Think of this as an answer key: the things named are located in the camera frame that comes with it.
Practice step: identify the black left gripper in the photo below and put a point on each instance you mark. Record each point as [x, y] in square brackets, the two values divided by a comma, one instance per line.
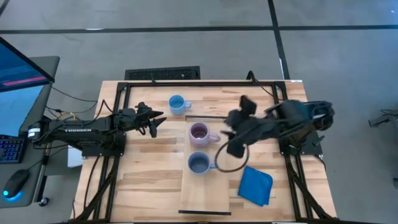
[133, 119]

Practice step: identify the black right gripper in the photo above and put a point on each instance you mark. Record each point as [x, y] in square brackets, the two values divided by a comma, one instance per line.
[252, 130]

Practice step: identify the light blue mug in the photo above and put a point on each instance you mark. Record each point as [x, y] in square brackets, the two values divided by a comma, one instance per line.
[177, 104]

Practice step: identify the lilac mug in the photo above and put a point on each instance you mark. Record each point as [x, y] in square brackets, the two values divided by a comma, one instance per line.
[200, 133]

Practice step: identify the grey-blue mug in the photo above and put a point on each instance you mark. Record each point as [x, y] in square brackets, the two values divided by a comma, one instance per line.
[199, 163]

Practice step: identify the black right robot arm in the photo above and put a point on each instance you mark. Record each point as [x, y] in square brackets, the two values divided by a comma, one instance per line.
[298, 118]

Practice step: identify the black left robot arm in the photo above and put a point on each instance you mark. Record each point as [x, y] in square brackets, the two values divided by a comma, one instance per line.
[77, 130]

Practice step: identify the black floor vent grille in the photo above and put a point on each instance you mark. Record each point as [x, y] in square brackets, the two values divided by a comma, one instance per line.
[161, 73]

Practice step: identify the blue cloth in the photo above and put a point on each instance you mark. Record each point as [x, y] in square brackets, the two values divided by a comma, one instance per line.
[255, 186]

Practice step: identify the wooden tray board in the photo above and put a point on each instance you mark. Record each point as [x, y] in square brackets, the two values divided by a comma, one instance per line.
[205, 186]

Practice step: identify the white paper sheet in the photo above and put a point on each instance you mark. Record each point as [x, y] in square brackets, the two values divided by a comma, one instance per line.
[73, 158]

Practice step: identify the grey side desk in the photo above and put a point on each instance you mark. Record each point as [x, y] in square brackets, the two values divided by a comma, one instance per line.
[46, 65]

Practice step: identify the desk caster wheel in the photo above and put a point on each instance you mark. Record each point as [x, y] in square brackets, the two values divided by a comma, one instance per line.
[43, 201]

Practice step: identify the computer monitor blue screen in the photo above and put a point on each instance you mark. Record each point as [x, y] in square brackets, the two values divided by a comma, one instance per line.
[18, 71]

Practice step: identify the backlit keyboard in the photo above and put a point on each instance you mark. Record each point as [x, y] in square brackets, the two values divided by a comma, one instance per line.
[11, 149]

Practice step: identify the black computer mouse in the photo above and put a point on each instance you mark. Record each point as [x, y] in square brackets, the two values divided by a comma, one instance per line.
[15, 183]

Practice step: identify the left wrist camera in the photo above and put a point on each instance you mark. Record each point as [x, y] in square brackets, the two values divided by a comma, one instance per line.
[143, 107]

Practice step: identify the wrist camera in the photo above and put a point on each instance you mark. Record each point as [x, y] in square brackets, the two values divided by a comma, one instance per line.
[143, 107]
[248, 104]

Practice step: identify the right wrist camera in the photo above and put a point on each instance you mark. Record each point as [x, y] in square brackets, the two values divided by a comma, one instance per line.
[248, 104]

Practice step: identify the black table frame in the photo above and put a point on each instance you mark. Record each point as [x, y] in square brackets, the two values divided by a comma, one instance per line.
[202, 84]

